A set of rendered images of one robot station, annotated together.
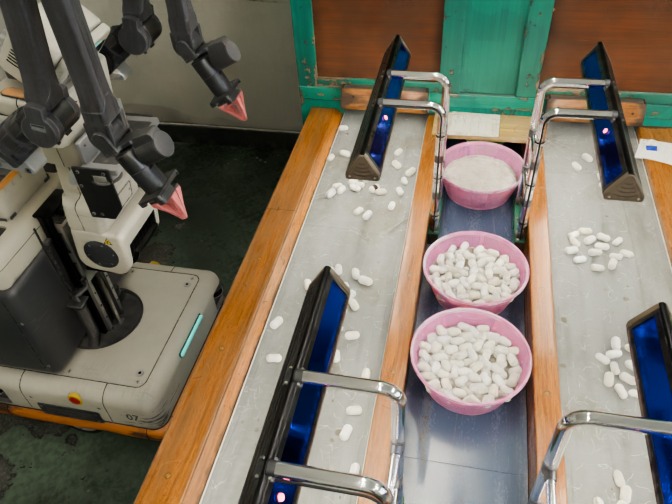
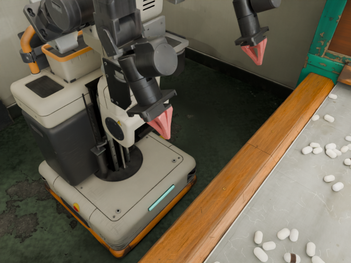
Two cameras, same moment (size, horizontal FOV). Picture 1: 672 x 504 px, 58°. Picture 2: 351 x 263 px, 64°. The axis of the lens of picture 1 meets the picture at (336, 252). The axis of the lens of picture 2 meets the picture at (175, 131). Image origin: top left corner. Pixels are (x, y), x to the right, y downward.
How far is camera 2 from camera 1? 82 cm
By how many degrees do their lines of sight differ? 18
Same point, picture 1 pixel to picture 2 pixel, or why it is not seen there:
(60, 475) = (56, 244)
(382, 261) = (342, 246)
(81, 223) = (106, 103)
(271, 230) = (244, 165)
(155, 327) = (142, 182)
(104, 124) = (110, 18)
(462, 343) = not seen: outside the picture
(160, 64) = (216, 20)
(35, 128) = (54, 6)
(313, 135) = (305, 94)
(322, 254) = (282, 208)
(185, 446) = not seen: outside the picture
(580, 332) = not seen: outside the picture
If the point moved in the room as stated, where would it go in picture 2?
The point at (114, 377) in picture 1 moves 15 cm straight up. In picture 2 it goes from (102, 205) to (96, 187)
